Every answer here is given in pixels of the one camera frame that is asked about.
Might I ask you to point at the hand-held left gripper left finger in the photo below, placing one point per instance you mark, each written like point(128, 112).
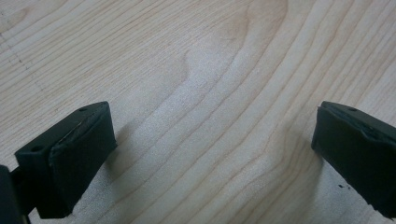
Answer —
point(70, 158)

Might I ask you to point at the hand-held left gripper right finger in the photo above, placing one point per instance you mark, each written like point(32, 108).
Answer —
point(358, 152)

